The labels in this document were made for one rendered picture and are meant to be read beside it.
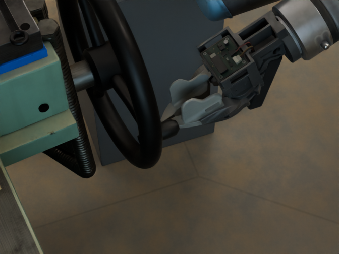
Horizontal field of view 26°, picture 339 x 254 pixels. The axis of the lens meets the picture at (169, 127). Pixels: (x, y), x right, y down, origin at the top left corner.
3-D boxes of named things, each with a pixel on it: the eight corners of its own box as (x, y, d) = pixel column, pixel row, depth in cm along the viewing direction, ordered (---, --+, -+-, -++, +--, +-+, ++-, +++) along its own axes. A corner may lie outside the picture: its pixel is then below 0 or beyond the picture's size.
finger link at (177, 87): (140, 94, 101) (196, 57, 101) (155, 112, 107) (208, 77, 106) (151, 111, 100) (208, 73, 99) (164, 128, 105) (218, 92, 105)
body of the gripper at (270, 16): (190, 48, 100) (265, -2, 99) (207, 76, 107) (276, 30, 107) (218, 87, 96) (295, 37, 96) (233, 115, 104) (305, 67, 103)
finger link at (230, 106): (188, 103, 103) (240, 69, 103) (192, 108, 105) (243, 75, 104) (205, 127, 101) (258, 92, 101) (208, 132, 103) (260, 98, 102)
